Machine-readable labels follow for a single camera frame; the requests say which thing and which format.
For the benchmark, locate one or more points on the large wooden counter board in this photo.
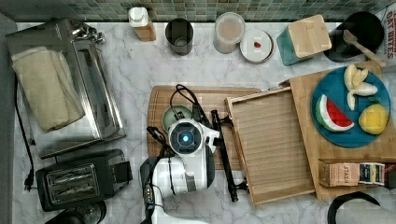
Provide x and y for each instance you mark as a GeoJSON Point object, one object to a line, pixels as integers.
{"type": "Point", "coordinates": [318, 148]}

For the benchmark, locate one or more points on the wooden spatula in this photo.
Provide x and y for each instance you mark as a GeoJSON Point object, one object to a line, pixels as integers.
{"type": "Point", "coordinates": [353, 40]}

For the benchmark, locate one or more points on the teal box with wooden lid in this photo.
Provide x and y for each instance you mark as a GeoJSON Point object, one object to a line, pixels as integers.
{"type": "Point", "coordinates": [302, 40]}

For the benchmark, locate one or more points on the dark grey metal cup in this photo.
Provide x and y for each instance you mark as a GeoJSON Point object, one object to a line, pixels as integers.
{"type": "Point", "coordinates": [179, 34]}

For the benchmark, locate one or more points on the black toaster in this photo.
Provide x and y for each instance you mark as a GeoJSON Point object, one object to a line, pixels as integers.
{"type": "Point", "coordinates": [86, 179]}

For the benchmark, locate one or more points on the bamboo cutting board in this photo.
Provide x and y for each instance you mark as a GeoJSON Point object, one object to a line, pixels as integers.
{"type": "Point", "coordinates": [210, 98]}

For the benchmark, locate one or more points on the bottle with white cap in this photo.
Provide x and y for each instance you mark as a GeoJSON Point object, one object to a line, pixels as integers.
{"type": "Point", "coordinates": [142, 24]}

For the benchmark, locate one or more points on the tea bag box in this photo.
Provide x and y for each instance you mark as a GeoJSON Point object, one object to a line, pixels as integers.
{"type": "Point", "coordinates": [352, 174]}

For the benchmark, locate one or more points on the yellow lemon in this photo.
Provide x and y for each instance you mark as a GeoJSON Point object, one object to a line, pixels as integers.
{"type": "Point", "coordinates": [374, 119]}

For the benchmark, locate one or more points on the black drawer handle bar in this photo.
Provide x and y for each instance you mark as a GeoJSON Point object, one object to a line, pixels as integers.
{"type": "Point", "coordinates": [217, 123]}

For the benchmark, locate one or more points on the blue plate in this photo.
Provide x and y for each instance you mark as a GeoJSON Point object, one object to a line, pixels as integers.
{"type": "Point", "coordinates": [333, 86]}

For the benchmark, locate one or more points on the beige folded towel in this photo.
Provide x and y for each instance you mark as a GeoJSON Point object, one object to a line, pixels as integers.
{"type": "Point", "coordinates": [48, 86]}

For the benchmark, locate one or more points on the black utensil holder pot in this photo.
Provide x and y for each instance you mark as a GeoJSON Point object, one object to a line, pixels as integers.
{"type": "Point", "coordinates": [368, 29]}

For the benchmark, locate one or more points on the oat bites box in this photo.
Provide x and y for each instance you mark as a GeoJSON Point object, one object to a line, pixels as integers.
{"type": "Point", "coordinates": [387, 49]}

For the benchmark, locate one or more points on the peeled banana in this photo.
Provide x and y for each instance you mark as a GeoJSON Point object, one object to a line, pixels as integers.
{"type": "Point", "coordinates": [354, 80]}

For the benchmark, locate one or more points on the white plate with red piece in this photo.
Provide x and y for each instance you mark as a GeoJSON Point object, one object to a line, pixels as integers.
{"type": "Point", "coordinates": [256, 46]}

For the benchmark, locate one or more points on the stainless steel toaster oven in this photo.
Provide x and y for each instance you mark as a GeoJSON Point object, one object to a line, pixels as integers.
{"type": "Point", "coordinates": [79, 44]}

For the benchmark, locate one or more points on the wooden drawer tray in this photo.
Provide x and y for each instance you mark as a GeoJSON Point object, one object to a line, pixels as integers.
{"type": "Point", "coordinates": [270, 145]}

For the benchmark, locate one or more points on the light green cup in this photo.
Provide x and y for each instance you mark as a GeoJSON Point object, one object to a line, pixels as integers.
{"type": "Point", "coordinates": [169, 115]}

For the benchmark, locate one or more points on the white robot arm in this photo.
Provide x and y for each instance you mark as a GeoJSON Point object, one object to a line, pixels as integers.
{"type": "Point", "coordinates": [190, 168]}

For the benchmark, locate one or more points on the clear lidded jar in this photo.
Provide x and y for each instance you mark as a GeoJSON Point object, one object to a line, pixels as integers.
{"type": "Point", "coordinates": [229, 30]}

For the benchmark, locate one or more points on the watermelon slice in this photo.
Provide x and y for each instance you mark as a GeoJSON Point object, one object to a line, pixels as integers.
{"type": "Point", "coordinates": [330, 116]}

